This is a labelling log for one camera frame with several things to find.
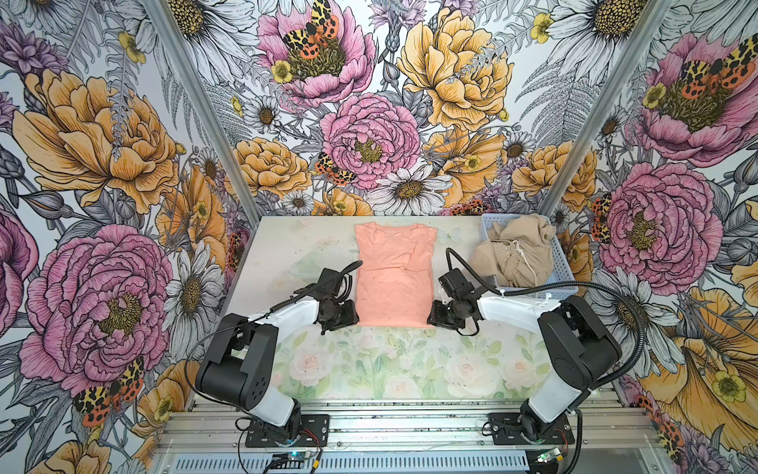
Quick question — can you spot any beige drawstring garment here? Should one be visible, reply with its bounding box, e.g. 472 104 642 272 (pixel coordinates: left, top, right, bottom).
469 214 556 288

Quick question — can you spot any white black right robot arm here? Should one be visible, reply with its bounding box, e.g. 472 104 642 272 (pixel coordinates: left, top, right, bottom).
428 269 623 444

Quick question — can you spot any aluminium corner post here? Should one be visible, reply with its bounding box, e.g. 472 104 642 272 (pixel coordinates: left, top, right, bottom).
539 1 670 215
145 1 262 231

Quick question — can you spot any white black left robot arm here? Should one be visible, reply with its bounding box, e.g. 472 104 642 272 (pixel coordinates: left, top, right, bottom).
193 260 362 444

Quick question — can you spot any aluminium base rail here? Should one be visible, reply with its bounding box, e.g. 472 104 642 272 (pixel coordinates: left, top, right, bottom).
150 395 675 473

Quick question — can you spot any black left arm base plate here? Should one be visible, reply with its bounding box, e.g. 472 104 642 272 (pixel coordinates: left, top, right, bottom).
244 414 331 448

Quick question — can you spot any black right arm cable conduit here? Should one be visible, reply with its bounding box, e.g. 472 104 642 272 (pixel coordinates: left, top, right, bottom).
445 247 647 474

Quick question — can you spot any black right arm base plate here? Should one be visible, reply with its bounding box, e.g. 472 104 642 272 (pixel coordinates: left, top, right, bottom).
487 412 576 446

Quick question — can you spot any left aluminium corner post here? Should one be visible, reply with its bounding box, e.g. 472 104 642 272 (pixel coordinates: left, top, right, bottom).
145 1 262 231

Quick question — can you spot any pink graphic t-shirt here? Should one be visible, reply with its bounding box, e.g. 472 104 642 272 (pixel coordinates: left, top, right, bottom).
355 222 437 329

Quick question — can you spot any right aluminium corner post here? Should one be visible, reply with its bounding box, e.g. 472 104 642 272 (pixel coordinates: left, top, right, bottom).
539 1 670 215

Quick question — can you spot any light blue plastic basket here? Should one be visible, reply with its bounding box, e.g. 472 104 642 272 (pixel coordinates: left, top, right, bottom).
480 213 574 290

